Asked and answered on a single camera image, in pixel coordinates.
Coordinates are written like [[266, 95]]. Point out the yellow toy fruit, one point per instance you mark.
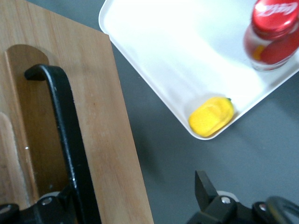
[[210, 116]]

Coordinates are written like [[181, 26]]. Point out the red cola bottle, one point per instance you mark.
[[271, 23]]

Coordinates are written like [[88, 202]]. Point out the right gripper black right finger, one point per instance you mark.
[[210, 205]]

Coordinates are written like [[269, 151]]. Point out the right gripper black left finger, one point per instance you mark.
[[42, 212]]

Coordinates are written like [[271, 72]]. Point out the beige plastic tray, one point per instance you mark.
[[177, 46]]

